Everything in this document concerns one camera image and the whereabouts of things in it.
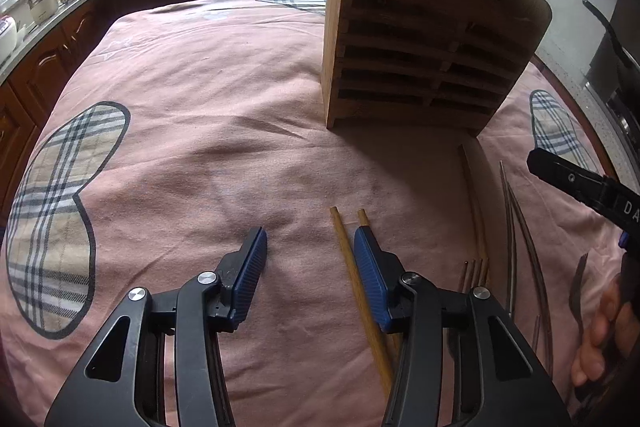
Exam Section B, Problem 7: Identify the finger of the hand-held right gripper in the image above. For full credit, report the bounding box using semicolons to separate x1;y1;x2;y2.
526;148;607;208

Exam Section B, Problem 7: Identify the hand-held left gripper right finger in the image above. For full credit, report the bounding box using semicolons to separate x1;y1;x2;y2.
352;226;573;427

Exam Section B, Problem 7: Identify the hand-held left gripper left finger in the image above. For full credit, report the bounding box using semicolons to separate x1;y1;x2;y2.
45;227;268;427

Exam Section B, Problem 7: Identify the wooden slatted utensil holder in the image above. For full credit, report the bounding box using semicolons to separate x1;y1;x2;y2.
320;0;554;138

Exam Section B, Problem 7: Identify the person's right hand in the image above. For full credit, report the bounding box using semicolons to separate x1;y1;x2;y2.
570;278;640;389

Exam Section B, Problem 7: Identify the gas stove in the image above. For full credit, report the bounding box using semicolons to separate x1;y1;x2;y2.
582;57;640;168

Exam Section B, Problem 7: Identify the black wok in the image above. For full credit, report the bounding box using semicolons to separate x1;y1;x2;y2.
582;0;640;72

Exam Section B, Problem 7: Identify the grey kitchen countertop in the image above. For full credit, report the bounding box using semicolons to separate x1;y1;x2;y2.
0;0;331;84

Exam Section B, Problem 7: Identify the pink and white rice cooker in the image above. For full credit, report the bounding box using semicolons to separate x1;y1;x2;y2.
0;13;32;64

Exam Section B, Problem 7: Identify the small white electric pot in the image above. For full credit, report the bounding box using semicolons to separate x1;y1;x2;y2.
24;0;69;26

